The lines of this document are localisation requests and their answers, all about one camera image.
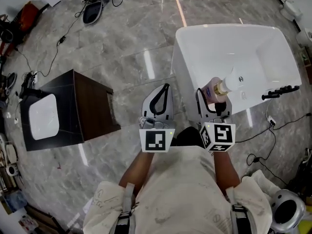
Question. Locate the silver round pot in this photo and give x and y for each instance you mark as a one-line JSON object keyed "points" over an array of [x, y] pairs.
{"points": [[278, 203]]}

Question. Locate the dark grey oval case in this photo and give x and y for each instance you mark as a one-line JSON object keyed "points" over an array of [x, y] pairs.
{"points": [[92, 13]]}

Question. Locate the orange bag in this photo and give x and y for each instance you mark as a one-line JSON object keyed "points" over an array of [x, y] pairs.
{"points": [[29, 16]]}

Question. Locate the small white round appliance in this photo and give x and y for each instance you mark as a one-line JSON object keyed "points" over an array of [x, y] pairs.
{"points": [[12, 170]]}

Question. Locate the white towel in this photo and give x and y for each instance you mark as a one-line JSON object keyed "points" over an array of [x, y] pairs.
{"points": [[265, 181]]}

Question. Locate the beige printed t-shirt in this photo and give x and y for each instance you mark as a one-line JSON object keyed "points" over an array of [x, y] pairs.
{"points": [[180, 191]]}

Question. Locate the black faucet knob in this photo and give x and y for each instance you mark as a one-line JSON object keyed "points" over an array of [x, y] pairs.
{"points": [[273, 92], [288, 89], [280, 90]]}

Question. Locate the white sink basin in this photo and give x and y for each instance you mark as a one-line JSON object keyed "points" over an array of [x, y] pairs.
{"points": [[44, 117]]}

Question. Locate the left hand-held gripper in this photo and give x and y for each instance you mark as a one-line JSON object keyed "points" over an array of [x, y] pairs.
{"points": [[156, 140]]}

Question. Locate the person's right forearm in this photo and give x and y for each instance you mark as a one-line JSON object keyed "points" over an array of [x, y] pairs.
{"points": [[225, 169]]}

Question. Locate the person's left forearm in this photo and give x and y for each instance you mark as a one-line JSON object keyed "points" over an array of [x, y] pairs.
{"points": [[136, 172]]}

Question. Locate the black trousers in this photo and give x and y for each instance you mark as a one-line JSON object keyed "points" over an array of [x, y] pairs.
{"points": [[187, 136]]}

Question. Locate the pink bottle with white pump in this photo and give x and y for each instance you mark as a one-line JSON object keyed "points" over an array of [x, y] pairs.
{"points": [[218, 97]]}

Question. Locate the white ceramic fixture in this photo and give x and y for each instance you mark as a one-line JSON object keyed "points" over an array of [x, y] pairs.
{"points": [[291, 10], [304, 38]]}

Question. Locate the white power strip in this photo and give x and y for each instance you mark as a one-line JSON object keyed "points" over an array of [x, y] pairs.
{"points": [[271, 121]]}

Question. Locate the white bathtub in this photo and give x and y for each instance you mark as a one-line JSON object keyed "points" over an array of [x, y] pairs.
{"points": [[219, 47]]}

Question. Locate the dark wooden vanity cabinet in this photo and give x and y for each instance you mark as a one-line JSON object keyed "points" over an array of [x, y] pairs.
{"points": [[92, 106]]}

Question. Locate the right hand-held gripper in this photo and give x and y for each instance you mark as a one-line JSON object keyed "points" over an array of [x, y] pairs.
{"points": [[220, 134]]}

